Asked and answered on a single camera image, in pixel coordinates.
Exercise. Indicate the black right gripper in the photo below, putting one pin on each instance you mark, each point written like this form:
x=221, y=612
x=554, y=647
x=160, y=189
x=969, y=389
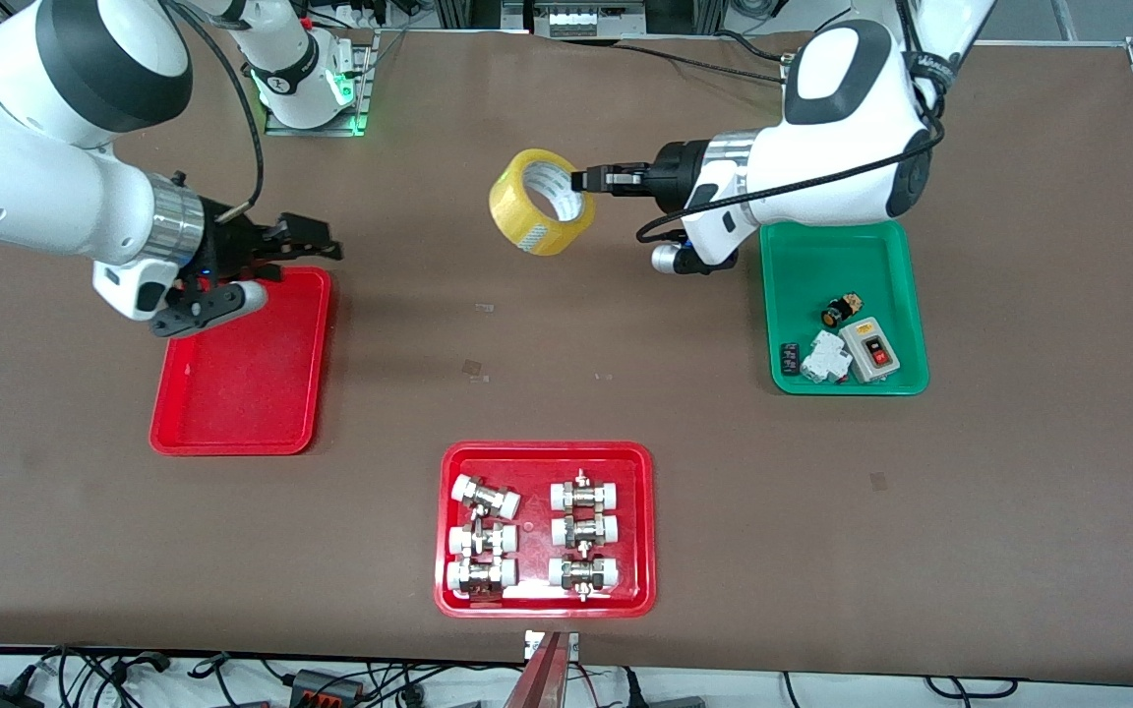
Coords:
x=232, y=247

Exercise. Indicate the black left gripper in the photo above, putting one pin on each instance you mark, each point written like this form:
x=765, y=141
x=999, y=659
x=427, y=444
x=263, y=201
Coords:
x=677, y=173

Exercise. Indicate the yellow tape roll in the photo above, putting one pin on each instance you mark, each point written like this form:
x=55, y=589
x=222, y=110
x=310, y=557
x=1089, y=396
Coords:
x=527, y=224

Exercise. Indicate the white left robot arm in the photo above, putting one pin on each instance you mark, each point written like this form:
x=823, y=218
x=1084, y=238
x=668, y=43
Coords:
x=842, y=147

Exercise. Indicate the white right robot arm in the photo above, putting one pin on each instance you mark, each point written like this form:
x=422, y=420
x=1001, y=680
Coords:
x=45, y=167

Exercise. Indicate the empty red plastic tray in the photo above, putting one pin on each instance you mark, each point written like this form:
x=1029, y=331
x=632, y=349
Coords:
x=242, y=374

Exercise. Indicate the green plastic tray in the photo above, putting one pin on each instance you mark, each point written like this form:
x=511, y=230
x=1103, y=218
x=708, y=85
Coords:
x=871, y=285

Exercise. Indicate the red tray with fittings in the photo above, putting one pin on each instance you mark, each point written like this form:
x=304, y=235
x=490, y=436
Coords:
x=537, y=531

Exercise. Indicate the grey power strip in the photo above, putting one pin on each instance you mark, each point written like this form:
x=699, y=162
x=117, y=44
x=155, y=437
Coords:
x=594, y=22

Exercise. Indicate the small black relay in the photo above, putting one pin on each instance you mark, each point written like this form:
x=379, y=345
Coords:
x=790, y=359

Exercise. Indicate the black yellow push button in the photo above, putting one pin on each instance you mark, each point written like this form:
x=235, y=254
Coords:
x=839, y=313

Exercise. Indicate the white circuit breaker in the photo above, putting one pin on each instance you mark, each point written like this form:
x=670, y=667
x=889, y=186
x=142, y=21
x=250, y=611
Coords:
x=825, y=359

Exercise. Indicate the metal fitting with white caps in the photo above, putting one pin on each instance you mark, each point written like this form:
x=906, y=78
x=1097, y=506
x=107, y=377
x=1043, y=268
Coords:
x=584, y=494
x=486, y=497
x=481, y=539
x=480, y=575
x=583, y=573
x=584, y=531

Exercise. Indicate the black connector box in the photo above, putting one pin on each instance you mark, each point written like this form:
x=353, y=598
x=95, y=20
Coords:
x=326, y=685

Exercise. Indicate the red aluminium profile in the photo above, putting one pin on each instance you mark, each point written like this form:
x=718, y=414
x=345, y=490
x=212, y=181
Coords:
x=539, y=678

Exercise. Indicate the black power adapter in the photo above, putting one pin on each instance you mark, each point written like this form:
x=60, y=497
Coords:
x=1, y=696

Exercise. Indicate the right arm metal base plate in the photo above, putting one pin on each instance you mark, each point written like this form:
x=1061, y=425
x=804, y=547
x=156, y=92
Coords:
x=362, y=79

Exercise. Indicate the grey switch box red button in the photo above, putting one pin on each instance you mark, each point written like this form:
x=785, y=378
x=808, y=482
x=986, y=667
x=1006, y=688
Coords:
x=871, y=351

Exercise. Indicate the silver metal bracket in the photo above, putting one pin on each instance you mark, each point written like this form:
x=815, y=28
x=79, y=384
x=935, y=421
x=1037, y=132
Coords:
x=571, y=646

